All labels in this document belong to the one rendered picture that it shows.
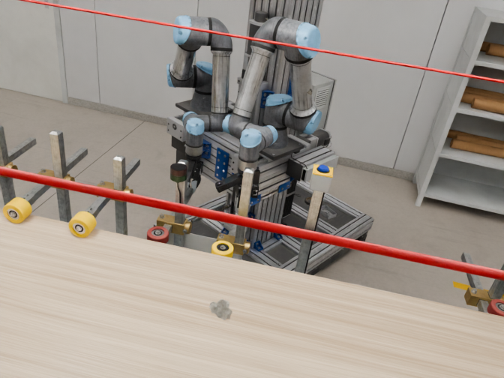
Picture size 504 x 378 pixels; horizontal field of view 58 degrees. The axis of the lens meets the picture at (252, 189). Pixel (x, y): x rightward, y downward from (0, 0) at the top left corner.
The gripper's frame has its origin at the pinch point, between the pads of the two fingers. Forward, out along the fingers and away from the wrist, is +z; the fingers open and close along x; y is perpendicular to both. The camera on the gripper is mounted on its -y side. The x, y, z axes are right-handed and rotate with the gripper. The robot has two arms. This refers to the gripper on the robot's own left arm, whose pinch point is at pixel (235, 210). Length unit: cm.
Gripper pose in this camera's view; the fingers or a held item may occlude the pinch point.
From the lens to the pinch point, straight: 184.8
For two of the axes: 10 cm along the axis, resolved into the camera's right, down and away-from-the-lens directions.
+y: 9.8, 0.1, 2.1
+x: -1.7, -5.4, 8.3
